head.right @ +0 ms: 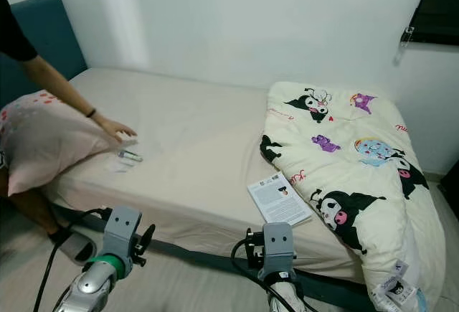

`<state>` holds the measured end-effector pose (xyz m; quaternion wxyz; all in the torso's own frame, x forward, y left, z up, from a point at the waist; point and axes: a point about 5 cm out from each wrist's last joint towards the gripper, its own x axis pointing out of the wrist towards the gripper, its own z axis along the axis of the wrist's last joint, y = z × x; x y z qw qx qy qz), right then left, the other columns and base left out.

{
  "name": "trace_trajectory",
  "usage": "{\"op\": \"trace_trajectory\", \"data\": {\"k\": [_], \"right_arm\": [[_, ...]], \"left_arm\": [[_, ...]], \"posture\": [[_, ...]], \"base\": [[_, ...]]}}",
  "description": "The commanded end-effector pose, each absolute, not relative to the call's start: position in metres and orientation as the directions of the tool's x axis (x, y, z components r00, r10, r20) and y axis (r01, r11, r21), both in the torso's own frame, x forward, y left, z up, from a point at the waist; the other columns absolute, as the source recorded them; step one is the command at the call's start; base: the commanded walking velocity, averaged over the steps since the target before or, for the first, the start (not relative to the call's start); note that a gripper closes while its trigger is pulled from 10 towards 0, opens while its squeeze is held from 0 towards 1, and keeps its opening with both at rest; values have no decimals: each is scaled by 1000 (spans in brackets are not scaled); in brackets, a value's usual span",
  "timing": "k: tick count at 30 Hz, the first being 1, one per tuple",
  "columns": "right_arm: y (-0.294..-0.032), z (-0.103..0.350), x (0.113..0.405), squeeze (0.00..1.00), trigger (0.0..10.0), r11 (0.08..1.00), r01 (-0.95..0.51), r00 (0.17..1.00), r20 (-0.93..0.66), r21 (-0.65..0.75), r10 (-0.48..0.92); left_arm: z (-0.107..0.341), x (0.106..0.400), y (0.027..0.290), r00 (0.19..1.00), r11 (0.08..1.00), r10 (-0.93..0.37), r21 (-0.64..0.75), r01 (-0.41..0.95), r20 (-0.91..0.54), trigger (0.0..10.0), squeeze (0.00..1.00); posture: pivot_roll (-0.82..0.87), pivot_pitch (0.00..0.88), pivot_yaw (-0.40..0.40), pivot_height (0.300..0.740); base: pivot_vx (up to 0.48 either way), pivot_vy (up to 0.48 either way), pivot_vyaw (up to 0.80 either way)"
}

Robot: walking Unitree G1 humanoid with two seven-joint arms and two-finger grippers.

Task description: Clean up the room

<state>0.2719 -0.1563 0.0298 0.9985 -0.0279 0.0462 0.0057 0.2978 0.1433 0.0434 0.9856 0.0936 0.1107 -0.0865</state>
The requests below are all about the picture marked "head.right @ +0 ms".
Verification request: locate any white printed booklet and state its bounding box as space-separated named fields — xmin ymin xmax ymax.
xmin=247 ymin=172 xmax=313 ymax=227

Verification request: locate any small white green tube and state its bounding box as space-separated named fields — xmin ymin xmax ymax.
xmin=119 ymin=150 xmax=144 ymax=163

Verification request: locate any pink patterned pillow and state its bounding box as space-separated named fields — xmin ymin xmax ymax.
xmin=0 ymin=90 xmax=126 ymax=197

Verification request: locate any black-shirt person's right hand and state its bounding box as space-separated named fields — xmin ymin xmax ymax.
xmin=92 ymin=113 xmax=138 ymax=141

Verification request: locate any grey slipper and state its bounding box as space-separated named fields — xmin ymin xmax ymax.
xmin=52 ymin=227 xmax=94 ymax=264

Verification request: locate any clear plastic wrapper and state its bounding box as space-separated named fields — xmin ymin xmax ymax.
xmin=106 ymin=156 xmax=133 ymax=173

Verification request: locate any beige sheeted mattress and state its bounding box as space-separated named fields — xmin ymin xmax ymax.
xmin=43 ymin=67 xmax=377 ymax=284

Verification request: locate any cream cartoon print quilt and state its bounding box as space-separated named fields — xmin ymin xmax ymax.
xmin=260 ymin=81 xmax=447 ymax=312

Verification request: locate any white quilt label tag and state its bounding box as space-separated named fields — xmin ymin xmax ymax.
xmin=373 ymin=258 xmax=427 ymax=312

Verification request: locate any teal upholstered headboard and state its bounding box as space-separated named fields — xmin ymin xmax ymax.
xmin=0 ymin=0 xmax=87 ymax=108

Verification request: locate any person in black shirt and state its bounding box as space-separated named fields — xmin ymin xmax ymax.
xmin=0 ymin=0 xmax=76 ymax=245

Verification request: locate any dark window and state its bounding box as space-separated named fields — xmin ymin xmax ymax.
xmin=402 ymin=0 xmax=459 ymax=46

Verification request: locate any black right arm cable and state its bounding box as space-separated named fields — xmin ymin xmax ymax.
xmin=231 ymin=237 xmax=316 ymax=312

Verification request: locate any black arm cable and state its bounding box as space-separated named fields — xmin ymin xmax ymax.
xmin=36 ymin=208 xmax=115 ymax=312
xmin=231 ymin=237 xmax=316 ymax=312

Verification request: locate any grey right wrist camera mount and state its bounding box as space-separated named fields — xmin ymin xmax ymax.
xmin=260 ymin=222 xmax=296 ymax=277

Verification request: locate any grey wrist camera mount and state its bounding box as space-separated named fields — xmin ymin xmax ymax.
xmin=102 ymin=206 xmax=143 ymax=259
xmin=260 ymin=222 xmax=296 ymax=277

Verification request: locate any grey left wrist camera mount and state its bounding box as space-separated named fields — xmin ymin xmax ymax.
xmin=102 ymin=206 xmax=143 ymax=259

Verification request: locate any dark teal bed frame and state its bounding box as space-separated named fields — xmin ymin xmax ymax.
xmin=47 ymin=199 xmax=377 ymax=312

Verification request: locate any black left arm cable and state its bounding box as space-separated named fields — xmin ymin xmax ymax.
xmin=36 ymin=208 xmax=115 ymax=312

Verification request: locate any silver window handle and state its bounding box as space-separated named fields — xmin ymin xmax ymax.
xmin=399 ymin=27 xmax=415 ymax=46

